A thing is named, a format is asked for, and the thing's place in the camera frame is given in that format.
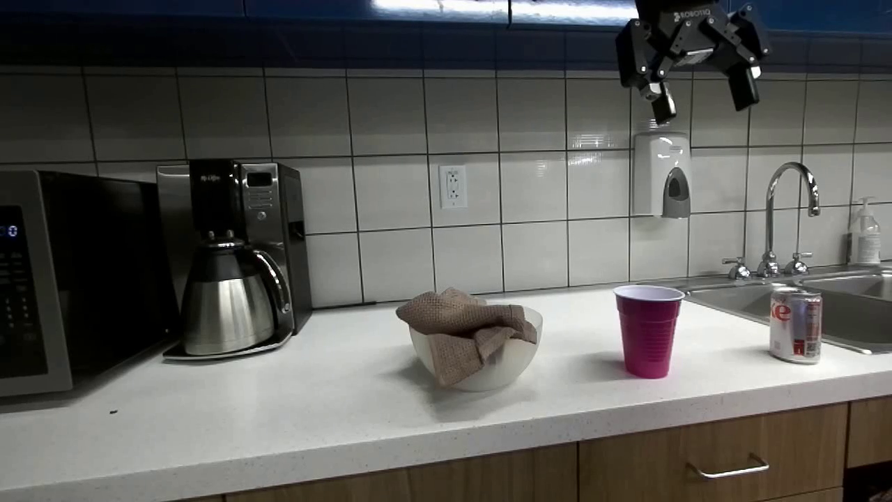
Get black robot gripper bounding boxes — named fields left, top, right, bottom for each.
left=616, top=0, right=768, bottom=126

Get grey-brown waffle cloth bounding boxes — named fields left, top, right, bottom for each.
left=395, top=290, right=528, bottom=343

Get clear plastic bowl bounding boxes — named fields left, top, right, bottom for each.
left=410, top=308, right=544, bottom=394

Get chrome sink faucet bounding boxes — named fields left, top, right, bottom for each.
left=722, top=159, right=824, bottom=283

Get clear soap pump bottle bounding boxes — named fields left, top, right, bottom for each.
left=848, top=202, right=880, bottom=269

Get magenta plastic cup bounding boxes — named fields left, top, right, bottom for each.
left=613, top=285, right=686, bottom=380

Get red and white soda can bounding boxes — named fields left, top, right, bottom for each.
left=768, top=287, right=821, bottom=366

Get stainless steel double sink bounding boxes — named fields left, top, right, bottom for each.
left=689, top=269, right=892, bottom=355

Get black steel coffee maker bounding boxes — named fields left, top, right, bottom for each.
left=156, top=159, right=312, bottom=362

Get steel coffee carafe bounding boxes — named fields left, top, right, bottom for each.
left=180, top=239, right=292, bottom=357

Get blue upper cabinets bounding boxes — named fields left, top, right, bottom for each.
left=0, top=0, right=892, bottom=73

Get black silver microwave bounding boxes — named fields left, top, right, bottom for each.
left=0, top=171, right=174, bottom=398

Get white wall soap dispenser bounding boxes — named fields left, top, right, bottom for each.
left=629, top=131, right=692, bottom=217

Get white wall power outlet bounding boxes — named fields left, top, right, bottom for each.
left=441, top=164, right=469, bottom=210

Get wooden drawer with handle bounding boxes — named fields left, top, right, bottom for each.
left=580, top=404, right=848, bottom=502

